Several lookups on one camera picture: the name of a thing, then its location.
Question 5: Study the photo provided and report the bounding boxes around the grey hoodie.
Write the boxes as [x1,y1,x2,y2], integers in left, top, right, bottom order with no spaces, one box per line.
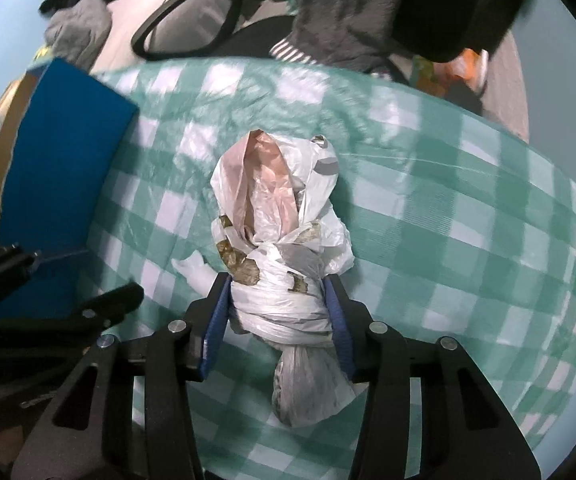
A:
[288,0,419,61]

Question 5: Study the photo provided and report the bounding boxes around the white bag black handles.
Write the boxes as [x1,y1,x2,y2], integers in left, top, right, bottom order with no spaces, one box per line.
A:
[90,0,239,73]

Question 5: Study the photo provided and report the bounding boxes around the grey blanket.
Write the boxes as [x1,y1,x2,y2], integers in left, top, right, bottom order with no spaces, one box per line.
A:
[45,0,113,68]

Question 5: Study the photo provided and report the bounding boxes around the black office chair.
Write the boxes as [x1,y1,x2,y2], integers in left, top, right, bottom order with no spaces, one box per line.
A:
[130,0,524,86]

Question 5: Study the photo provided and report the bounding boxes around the cardboard box with blue outside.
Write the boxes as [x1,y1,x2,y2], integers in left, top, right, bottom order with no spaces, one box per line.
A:
[0,57,141,321]

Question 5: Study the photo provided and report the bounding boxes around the orange packaging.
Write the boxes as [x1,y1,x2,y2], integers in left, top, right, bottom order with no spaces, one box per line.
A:
[413,47,491,96]

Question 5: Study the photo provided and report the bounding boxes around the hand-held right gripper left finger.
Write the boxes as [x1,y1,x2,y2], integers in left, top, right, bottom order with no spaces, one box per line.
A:
[10,271,233,480]

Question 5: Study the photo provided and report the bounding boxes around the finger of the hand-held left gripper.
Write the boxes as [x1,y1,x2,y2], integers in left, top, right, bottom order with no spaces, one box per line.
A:
[0,282,145,345]
[32,247,92,263]

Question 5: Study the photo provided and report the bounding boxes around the knotted white plastic bag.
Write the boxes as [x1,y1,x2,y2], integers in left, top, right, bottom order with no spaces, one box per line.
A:
[210,130,356,428]

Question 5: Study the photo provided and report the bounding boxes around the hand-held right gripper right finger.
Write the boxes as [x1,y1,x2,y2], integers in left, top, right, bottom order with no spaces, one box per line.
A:
[323,272,541,480]

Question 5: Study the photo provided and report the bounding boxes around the striped knit garment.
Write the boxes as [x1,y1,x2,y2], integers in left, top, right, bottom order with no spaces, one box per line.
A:
[268,37,319,64]

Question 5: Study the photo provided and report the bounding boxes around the small white plastic scrap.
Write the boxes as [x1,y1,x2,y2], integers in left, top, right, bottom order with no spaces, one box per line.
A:
[173,252,219,291]

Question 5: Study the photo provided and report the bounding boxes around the green checkered tablecloth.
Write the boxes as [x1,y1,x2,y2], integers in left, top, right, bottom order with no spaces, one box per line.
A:
[88,57,576,480]

